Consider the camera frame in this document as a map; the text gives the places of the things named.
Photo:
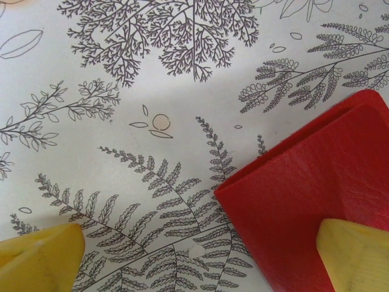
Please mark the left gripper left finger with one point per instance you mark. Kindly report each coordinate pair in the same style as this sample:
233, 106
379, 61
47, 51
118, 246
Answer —
36, 261

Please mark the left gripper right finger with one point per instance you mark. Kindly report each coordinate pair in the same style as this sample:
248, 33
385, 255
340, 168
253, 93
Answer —
358, 261

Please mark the red leather card holder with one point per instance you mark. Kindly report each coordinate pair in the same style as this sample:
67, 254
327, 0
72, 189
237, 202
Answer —
288, 197

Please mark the floral patterned tablecloth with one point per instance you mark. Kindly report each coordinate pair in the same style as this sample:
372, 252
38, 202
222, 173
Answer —
152, 91

